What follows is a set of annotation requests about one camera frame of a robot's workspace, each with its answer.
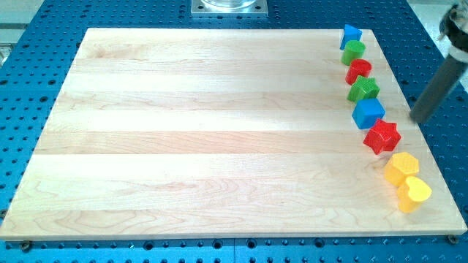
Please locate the red cylinder block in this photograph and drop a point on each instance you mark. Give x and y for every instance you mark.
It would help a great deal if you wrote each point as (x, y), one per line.
(358, 67)

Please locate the green star block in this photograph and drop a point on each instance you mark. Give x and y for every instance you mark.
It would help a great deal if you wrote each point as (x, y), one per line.
(363, 88)

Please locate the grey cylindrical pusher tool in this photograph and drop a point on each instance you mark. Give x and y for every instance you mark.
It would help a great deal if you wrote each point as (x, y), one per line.
(441, 84)

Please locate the green cylinder block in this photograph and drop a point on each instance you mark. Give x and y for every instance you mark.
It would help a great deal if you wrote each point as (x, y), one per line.
(354, 49)

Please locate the robot arm end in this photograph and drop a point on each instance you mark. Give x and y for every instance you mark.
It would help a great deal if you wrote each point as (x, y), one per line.
(453, 25)

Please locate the red star block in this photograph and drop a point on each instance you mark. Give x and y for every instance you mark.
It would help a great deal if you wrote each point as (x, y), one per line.
(382, 136)

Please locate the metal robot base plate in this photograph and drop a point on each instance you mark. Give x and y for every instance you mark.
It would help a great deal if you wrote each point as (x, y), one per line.
(227, 8)

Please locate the blue cube block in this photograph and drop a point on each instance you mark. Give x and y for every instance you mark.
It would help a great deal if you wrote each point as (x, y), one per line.
(366, 113)

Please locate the yellow hexagon block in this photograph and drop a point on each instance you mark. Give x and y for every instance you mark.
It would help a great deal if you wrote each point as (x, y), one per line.
(399, 167)

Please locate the wooden board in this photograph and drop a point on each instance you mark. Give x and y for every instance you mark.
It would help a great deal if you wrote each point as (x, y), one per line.
(218, 133)

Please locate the yellow heart block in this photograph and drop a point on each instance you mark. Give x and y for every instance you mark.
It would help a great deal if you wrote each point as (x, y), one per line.
(412, 193)

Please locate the blue triangle block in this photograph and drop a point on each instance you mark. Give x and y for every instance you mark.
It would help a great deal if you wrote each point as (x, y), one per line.
(350, 33)

